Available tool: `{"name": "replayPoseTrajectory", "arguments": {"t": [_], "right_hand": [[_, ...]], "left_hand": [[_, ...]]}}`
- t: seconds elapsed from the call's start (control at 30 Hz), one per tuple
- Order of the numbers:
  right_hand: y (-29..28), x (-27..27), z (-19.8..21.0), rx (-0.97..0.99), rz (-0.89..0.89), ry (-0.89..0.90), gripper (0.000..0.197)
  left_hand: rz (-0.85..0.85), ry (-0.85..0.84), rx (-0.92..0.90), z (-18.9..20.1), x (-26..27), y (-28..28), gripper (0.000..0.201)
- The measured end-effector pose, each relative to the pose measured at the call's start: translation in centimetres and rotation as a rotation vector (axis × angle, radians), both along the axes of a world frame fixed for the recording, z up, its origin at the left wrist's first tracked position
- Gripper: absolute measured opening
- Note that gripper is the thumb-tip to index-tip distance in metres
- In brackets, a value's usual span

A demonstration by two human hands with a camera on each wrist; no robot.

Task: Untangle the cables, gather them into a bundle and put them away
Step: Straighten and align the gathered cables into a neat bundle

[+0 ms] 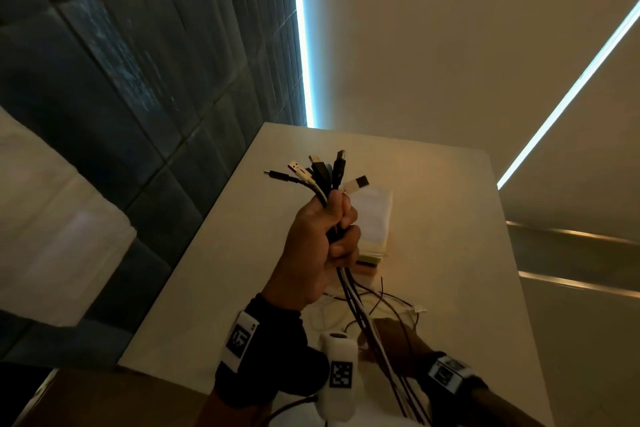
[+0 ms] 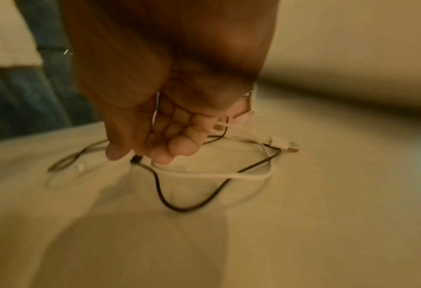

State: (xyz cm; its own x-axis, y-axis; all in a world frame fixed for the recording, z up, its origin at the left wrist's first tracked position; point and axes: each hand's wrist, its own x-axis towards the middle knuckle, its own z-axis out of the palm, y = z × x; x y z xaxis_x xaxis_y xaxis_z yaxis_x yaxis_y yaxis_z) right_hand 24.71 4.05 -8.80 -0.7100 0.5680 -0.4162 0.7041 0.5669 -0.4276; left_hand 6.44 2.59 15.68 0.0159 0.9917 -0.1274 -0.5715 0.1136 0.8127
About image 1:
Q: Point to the black wristband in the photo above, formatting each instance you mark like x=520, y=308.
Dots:
x=450, y=381
x=275, y=356

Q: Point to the person's right hand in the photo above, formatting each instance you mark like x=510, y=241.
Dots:
x=400, y=346

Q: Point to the blue LED light strip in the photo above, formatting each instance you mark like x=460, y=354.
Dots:
x=570, y=94
x=302, y=41

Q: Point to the black right wristband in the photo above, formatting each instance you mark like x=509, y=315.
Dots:
x=450, y=381

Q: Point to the black left wristband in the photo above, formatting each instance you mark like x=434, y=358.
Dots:
x=275, y=356

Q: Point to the white cushion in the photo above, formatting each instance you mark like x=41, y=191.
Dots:
x=50, y=241

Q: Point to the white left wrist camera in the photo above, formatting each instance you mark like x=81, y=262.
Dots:
x=337, y=401

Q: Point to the metal trim strip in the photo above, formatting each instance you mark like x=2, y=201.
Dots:
x=570, y=232
x=580, y=284

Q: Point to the person's left hand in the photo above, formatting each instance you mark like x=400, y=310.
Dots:
x=310, y=251

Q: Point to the person's left forearm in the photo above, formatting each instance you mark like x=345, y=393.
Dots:
x=225, y=414

